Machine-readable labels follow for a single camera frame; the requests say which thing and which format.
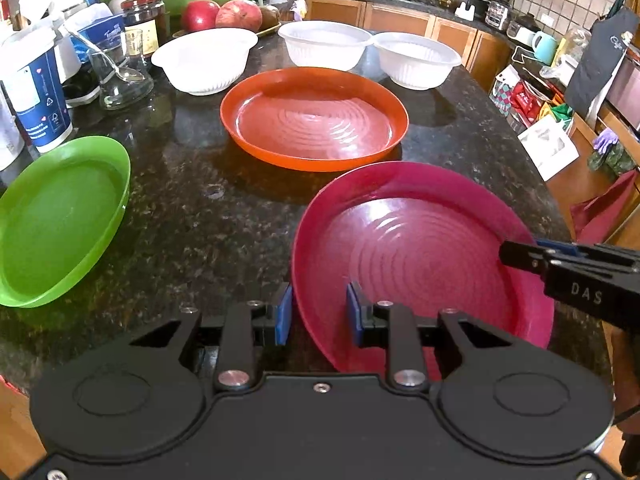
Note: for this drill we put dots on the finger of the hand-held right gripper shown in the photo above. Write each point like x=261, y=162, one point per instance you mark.
x=522, y=255

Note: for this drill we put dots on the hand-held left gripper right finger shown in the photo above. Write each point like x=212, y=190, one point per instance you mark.
x=355, y=315

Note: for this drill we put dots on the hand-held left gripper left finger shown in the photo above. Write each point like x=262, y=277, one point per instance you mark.
x=283, y=315

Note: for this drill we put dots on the magenta plastic plate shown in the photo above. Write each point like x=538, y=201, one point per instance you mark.
x=425, y=260

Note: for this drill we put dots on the orange plastic plate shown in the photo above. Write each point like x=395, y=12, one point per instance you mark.
x=310, y=120

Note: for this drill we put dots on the white ribbed bowl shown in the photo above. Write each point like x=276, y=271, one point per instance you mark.
x=205, y=60
x=325, y=45
x=417, y=60

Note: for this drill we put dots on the green plastic plate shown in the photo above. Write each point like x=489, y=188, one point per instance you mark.
x=55, y=220

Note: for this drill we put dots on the red hanging cloth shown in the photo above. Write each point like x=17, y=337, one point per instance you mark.
x=600, y=210

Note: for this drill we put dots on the wooden side cabinet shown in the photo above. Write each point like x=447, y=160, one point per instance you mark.
x=575, y=190

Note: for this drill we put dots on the white window box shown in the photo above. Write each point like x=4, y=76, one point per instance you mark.
x=550, y=150

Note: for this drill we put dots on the dark floral cloth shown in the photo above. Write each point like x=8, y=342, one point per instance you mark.
x=610, y=157

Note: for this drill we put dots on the purple rubber gloves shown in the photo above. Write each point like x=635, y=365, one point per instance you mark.
x=606, y=140

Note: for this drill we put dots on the green gift bag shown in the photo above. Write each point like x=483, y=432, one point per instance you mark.
x=557, y=111

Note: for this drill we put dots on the red snack bag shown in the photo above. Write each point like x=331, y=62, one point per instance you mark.
x=527, y=102

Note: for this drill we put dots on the patterned white gift bag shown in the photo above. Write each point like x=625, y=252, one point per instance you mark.
x=505, y=87

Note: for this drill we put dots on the pink metal appliance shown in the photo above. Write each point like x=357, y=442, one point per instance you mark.
x=627, y=87

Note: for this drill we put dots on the teal mug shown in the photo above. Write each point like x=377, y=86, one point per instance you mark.
x=544, y=47

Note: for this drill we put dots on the black apron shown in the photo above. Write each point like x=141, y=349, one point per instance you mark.
x=600, y=60

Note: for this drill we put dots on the dark pot on white base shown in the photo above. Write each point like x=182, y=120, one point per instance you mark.
x=522, y=32

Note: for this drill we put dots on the patterned small cooker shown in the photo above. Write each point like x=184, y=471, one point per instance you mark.
x=497, y=15

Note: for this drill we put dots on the white plastic stand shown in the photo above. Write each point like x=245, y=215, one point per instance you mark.
x=466, y=12

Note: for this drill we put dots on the wooden lower cabinets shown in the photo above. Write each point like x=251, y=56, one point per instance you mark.
x=400, y=20

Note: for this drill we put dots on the clear glass cup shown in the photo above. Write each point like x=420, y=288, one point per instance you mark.
x=122, y=92

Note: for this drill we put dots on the yellow fruit tray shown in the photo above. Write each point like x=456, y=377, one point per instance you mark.
x=265, y=31

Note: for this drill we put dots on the metal spoon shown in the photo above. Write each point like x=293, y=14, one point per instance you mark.
x=127, y=75

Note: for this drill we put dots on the brown kiwi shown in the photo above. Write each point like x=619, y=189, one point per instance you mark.
x=270, y=17

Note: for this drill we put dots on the red yellow apple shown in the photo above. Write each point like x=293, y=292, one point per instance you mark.
x=239, y=15

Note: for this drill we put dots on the hanging dish cloth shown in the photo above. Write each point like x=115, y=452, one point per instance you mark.
x=300, y=9

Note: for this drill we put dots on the dark red apple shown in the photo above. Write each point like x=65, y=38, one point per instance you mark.
x=200, y=16

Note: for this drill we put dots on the dark sauce jar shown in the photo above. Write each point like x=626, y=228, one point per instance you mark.
x=145, y=25

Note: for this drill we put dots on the blue paper cup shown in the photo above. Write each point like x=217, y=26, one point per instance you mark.
x=40, y=95

